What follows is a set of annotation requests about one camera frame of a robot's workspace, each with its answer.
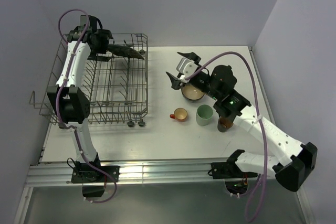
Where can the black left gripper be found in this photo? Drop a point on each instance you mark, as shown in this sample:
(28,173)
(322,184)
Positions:
(104,36)

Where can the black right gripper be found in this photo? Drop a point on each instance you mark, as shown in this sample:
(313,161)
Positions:
(176,83)

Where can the black floral square plate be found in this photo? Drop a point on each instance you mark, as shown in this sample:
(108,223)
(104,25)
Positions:
(124,51)

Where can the dark bowl tan inside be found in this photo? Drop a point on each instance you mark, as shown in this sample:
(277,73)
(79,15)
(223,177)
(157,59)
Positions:
(192,93)

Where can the small red orange cup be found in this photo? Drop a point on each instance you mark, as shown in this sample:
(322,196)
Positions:
(179,114)

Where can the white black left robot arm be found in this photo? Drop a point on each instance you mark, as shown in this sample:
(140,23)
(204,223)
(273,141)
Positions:
(70,104)

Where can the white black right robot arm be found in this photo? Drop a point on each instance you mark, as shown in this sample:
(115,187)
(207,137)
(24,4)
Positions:
(285,158)

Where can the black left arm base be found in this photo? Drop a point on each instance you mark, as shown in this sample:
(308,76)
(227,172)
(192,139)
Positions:
(87,174)

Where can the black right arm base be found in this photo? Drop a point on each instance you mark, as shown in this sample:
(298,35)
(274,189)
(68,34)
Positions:
(228,170)

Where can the pale green cup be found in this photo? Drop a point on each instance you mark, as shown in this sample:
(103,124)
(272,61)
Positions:
(204,115)

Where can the dark brown mug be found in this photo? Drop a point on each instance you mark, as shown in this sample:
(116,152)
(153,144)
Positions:
(224,124)

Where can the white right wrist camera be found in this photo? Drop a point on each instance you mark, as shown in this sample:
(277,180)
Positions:
(186,68)

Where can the grey wire dish rack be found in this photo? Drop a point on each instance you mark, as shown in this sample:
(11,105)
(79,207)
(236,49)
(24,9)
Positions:
(117,87)

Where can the aluminium mounting rail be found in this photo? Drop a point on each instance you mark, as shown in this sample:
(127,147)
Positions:
(130,172)

